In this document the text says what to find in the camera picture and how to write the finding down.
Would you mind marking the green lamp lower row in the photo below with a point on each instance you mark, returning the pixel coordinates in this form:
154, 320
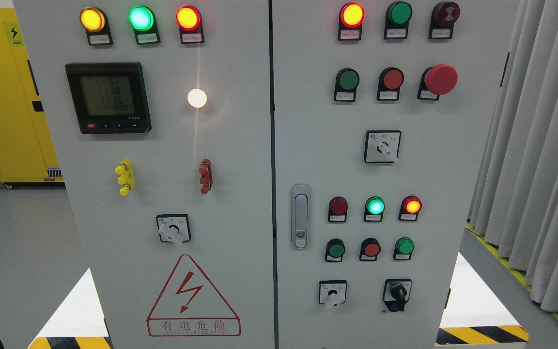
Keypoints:
403, 249

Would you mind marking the red lit lamp top right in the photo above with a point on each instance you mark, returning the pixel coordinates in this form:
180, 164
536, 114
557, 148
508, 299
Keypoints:
351, 17

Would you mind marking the white rotary switch left door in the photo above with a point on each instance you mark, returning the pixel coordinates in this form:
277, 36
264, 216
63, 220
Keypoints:
173, 228

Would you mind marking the red electric hazard warning sticker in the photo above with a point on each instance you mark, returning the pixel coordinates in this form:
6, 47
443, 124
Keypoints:
190, 305

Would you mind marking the white rotary switch upper right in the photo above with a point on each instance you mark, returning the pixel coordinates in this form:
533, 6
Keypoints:
382, 146

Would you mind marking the white rotary switch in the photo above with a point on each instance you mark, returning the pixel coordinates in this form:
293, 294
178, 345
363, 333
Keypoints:
382, 146
332, 293

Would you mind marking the red emergency stop mushroom button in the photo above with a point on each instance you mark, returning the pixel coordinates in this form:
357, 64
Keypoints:
436, 81

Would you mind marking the black digital power meter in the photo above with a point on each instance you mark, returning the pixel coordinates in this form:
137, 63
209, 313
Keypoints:
109, 97

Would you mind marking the green indicator lamp top left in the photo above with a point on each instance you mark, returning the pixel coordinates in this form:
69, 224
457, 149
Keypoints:
143, 22

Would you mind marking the yellow indicator lamp top left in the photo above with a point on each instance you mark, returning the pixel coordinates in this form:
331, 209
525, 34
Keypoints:
96, 25

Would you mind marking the red terminal connector block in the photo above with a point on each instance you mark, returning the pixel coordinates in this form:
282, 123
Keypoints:
206, 176

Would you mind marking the grey pleated curtain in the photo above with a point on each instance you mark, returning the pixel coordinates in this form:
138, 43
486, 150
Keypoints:
515, 203

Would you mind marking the green lit lamp middle row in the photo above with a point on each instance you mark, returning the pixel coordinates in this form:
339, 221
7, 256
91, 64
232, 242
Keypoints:
374, 209

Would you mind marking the yellow terminal connector block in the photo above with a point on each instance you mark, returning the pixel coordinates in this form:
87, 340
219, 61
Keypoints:
125, 177

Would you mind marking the green push button lower row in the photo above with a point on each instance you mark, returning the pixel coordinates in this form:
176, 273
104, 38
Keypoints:
335, 250

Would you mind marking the dark red lamp middle row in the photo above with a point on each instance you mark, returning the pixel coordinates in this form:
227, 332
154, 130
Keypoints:
337, 210

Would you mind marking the red indicator lamp top left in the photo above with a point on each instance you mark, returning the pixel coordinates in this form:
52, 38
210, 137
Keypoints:
190, 25

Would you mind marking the silver cabinet door handle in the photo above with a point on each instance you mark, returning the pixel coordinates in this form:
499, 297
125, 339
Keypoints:
300, 215

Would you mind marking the grey electrical control cabinet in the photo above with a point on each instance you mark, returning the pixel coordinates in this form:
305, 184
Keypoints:
268, 68

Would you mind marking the red push button upper row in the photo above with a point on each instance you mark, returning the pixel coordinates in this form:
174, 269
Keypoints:
389, 84

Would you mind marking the red push button row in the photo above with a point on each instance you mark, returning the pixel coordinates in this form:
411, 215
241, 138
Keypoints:
369, 250
389, 84

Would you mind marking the white lit indicator lamp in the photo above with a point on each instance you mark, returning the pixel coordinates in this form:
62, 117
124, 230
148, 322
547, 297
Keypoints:
197, 98

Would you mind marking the yellow safety storage cabinet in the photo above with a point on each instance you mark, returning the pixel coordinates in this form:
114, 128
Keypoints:
27, 153

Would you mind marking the black selector knob switch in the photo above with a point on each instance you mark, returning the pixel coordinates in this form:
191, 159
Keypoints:
396, 293

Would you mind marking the red push button lower row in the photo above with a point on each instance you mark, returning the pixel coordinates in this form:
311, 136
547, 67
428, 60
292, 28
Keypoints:
369, 250

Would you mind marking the red lit lamp middle row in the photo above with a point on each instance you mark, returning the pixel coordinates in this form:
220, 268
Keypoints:
410, 208

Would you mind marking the white rotary switch lower right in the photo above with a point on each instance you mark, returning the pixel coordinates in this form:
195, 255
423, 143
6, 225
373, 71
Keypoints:
332, 293

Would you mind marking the green push button upper row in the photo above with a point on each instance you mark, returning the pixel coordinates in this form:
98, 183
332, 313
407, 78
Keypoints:
346, 83

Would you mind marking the green push button row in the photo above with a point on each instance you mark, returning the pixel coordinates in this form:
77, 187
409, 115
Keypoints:
346, 83
335, 250

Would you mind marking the green lamp top right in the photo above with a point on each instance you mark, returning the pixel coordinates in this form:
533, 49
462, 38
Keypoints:
397, 19

